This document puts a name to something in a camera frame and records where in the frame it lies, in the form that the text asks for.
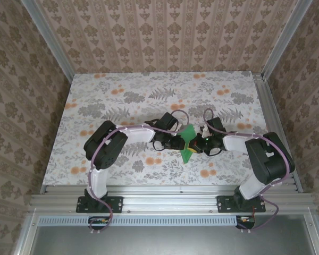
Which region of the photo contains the green square paper sheet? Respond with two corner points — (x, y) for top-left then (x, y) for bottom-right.
(178, 123), (198, 164)

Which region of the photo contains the grey metal sheet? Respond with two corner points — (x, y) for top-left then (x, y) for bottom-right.
(29, 225), (317, 255)

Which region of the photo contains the floral patterned table mat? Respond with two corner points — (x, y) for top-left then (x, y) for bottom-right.
(42, 71), (283, 186)

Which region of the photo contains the small black connector board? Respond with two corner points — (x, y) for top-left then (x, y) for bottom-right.
(236, 216), (256, 226)
(89, 216), (110, 226)

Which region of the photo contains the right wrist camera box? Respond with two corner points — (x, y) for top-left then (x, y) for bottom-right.
(200, 116), (228, 136)

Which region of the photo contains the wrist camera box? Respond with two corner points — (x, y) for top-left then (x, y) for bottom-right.
(200, 116), (228, 136)
(145, 112), (179, 133)

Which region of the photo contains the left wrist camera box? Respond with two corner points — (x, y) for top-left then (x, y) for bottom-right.
(145, 112), (179, 133)

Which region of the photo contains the wide aluminium frame rail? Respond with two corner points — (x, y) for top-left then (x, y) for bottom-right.
(29, 185), (318, 214)

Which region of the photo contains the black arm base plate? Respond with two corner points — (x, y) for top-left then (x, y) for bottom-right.
(76, 195), (123, 214)
(217, 195), (266, 213)

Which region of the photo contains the aluminium table side rail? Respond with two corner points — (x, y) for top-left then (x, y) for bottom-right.
(253, 73), (304, 193)

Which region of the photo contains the grey slotted cable duct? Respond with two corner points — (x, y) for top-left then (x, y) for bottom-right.
(38, 215), (256, 228)

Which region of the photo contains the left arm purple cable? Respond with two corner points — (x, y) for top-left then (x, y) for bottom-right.
(87, 109), (190, 235)

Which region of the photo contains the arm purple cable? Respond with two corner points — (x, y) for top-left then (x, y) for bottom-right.
(87, 109), (190, 235)
(203, 108), (292, 232)

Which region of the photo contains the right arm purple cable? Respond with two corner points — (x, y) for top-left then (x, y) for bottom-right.
(203, 108), (292, 232)

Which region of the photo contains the aluminium frame post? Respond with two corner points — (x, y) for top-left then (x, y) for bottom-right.
(261, 0), (314, 80)
(23, 0), (75, 83)

